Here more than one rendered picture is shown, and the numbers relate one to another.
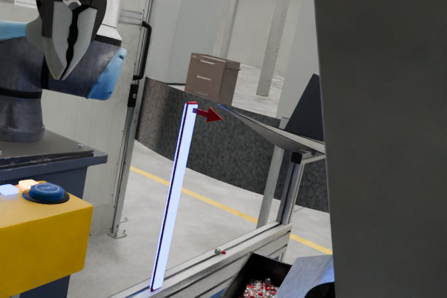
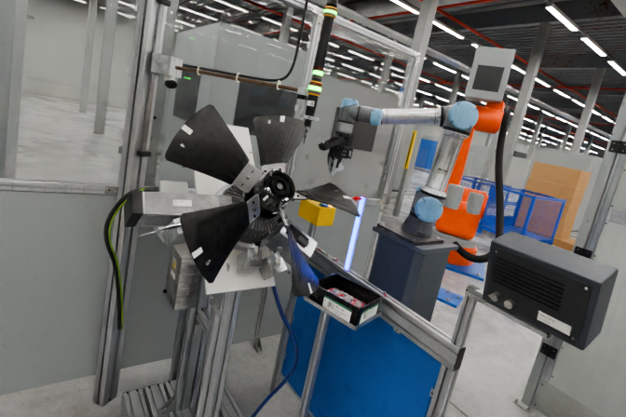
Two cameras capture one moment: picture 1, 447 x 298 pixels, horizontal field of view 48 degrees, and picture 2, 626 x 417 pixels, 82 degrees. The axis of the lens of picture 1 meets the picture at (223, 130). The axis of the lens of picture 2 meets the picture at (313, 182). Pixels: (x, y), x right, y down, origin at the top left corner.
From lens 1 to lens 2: 1.80 m
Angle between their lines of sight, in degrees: 109
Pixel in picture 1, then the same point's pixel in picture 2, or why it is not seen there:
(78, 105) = not seen: outside the picture
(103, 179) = not seen: outside the picture
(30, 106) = (413, 219)
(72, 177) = (406, 251)
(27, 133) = (407, 228)
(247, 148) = not seen: outside the picture
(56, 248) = (311, 213)
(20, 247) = (306, 207)
